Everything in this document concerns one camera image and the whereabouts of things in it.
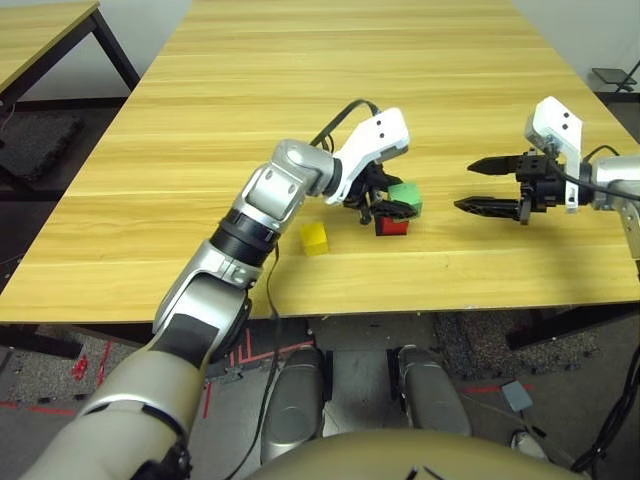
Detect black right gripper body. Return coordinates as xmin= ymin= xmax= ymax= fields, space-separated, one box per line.
xmin=514 ymin=151 xmax=571 ymax=226

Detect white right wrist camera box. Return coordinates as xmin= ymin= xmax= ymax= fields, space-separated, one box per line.
xmin=523 ymin=95 xmax=585 ymax=215

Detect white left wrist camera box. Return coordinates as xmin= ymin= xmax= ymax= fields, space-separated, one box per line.
xmin=323 ymin=106 xmax=411 ymax=206

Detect black table frame bar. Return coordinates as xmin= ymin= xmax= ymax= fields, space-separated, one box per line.
xmin=503 ymin=303 xmax=640 ymax=352

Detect black foam floor mat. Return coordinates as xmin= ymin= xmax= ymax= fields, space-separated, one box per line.
xmin=0 ymin=112 xmax=86 ymax=183

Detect black loose cable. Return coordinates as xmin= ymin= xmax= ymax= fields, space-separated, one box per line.
xmin=568 ymin=343 xmax=640 ymax=475

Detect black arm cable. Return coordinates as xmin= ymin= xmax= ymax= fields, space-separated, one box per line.
xmin=546 ymin=144 xmax=640 ymax=202
xmin=218 ymin=98 xmax=385 ymax=480

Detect black stand tray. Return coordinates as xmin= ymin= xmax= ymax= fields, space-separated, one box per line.
xmin=591 ymin=66 xmax=640 ymax=87

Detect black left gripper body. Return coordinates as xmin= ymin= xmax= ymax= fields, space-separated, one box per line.
xmin=343 ymin=161 xmax=403 ymax=226

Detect black speckled floor mat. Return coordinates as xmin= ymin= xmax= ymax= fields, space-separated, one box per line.
xmin=433 ymin=310 xmax=602 ymax=379

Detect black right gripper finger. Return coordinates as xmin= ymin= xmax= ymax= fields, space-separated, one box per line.
xmin=466 ymin=154 xmax=523 ymax=177
xmin=452 ymin=195 xmax=525 ymax=224

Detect white person's shoe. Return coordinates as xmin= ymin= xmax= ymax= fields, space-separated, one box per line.
xmin=509 ymin=428 xmax=550 ymax=462

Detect wooden side table black legs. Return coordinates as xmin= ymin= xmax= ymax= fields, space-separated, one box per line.
xmin=0 ymin=0 xmax=142 ymax=109

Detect red wooden block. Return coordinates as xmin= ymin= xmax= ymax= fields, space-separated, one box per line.
xmin=374 ymin=214 xmax=410 ymax=238

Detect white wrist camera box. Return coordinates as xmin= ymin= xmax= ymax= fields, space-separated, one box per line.
xmin=523 ymin=95 xmax=585 ymax=215
xmin=323 ymin=106 xmax=411 ymax=206

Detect yellow wooden block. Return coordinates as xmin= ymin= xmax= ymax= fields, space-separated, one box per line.
xmin=299 ymin=222 xmax=331 ymax=258

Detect green wooden block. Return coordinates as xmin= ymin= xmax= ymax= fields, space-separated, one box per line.
xmin=386 ymin=181 xmax=424 ymax=222

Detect grey foot pedal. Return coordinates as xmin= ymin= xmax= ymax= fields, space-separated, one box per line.
xmin=500 ymin=379 xmax=536 ymax=413

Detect tan robot torso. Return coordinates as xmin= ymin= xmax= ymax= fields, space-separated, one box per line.
xmin=246 ymin=428 xmax=587 ymax=480

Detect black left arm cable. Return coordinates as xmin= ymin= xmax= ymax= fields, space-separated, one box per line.
xmin=218 ymin=98 xmax=385 ymax=480

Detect grey right robot leg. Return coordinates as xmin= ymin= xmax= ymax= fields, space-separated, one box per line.
xmin=396 ymin=343 xmax=475 ymax=440

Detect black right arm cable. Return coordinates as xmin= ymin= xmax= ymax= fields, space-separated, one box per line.
xmin=546 ymin=144 xmax=640 ymax=202

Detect black tripod stand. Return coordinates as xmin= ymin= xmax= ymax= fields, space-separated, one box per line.
xmin=613 ymin=58 xmax=640 ymax=95

